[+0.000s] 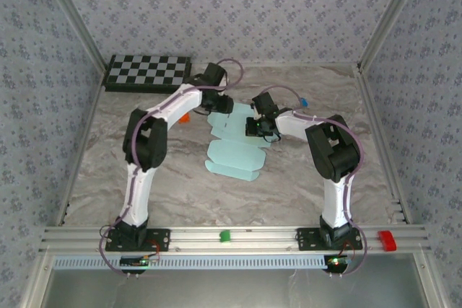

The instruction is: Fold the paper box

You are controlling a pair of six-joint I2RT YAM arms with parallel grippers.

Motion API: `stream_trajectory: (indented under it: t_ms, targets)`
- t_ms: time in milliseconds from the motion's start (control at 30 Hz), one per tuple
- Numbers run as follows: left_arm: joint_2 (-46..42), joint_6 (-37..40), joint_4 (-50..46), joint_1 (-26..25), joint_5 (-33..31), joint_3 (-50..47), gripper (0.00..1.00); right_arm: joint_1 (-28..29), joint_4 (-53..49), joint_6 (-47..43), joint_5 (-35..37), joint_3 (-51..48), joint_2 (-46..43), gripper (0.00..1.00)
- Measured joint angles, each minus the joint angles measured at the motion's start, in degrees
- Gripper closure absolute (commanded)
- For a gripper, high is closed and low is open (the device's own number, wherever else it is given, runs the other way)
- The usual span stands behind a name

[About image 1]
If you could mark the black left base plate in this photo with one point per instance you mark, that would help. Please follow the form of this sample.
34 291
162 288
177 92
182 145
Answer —
159 239

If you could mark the left circuit board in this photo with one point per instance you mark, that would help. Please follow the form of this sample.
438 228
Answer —
139 261

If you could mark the right circuit board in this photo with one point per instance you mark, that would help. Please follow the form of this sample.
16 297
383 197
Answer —
337 262

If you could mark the small blue toy piece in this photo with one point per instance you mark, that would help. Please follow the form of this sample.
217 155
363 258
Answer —
304 101

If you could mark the aluminium side rail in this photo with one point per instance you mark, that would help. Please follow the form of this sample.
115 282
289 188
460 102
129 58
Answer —
372 106
94 104

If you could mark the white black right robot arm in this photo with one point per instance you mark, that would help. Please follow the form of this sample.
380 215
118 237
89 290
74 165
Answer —
339 200

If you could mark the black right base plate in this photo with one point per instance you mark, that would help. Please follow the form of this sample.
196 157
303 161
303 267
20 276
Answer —
308 239

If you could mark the long aluminium rail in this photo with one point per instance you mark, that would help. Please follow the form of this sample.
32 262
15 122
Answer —
252 241

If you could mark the black grey checkerboard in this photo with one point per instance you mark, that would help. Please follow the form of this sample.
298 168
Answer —
148 71

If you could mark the red block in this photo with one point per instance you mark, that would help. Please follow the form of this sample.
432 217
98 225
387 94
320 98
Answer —
387 241

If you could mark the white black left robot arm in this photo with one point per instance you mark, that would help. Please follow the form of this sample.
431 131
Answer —
137 192

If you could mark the grey metal panel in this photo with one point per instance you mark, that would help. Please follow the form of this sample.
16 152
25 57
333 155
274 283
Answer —
231 290

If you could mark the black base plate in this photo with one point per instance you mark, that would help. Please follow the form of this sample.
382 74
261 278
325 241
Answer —
159 239
308 239

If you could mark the circuit board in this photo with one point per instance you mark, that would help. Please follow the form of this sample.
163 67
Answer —
337 262
139 261

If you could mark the aluminium frame post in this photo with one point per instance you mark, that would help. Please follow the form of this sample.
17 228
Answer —
389 16
75 16

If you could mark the small orange toy piece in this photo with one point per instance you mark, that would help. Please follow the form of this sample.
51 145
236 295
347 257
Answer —
185 118

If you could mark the small green block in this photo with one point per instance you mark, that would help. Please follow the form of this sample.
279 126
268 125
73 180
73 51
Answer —
225 236

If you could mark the light blue paper box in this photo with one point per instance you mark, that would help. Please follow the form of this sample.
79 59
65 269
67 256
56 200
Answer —
234 158

